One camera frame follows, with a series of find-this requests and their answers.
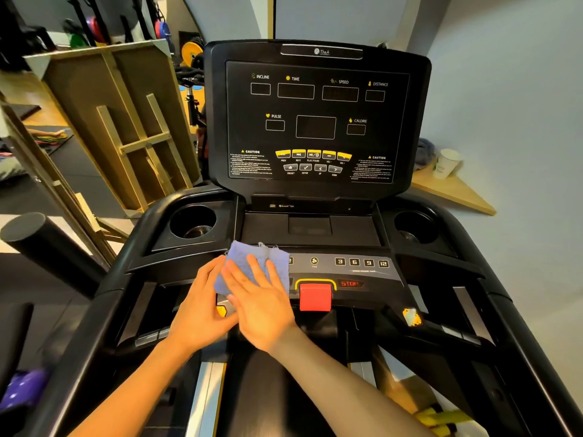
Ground red weight plate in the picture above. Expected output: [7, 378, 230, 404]
[87, 15, 108, 44]

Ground person's right hand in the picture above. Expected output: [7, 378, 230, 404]
[221, 256, 298, 354]

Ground wooden corner shelf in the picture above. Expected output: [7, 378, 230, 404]
[410, 166, 497, 217]

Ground person's left hand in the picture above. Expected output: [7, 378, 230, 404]
[166, 255, 240, 358]

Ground black padded cylinder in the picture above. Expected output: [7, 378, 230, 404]
[0, 212, 108, 299]

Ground yellow strap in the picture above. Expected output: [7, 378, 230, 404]
[414, 404, 474, 437]

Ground grey crumpled cloth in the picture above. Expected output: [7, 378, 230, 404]
[414, 137, 438, 171]

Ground narrow wooden frame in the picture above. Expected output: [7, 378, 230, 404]
[0, 102, 134, 265]

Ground blue cleaning cloth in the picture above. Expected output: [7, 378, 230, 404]
[214, 241, 291, 296]

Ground black exercise bike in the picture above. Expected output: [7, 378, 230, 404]
[175, 53, 208, 129]

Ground yellow weight plate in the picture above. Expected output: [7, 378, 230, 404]
[181, 39, 205, 68]

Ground large wooden framed panel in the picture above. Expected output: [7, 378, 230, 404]
[25, 39, 201, 212]

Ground red stop button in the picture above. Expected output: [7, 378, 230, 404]
[299, 283, 332, 312]

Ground person's left forearm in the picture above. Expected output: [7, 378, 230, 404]
[68, 339, 202, 437]

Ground colourful resistance bands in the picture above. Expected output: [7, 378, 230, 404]
[26, 128, 69, 147]

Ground purple object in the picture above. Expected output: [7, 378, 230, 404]
[0, 368, 49, 413]

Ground white paper cup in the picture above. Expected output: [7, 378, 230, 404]
[433, 149, 462, 180]

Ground black treadmill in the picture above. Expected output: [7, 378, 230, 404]
[27, 39, 583, 437]

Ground person's right forearm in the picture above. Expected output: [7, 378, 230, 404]
[269, 327, 433, 437]

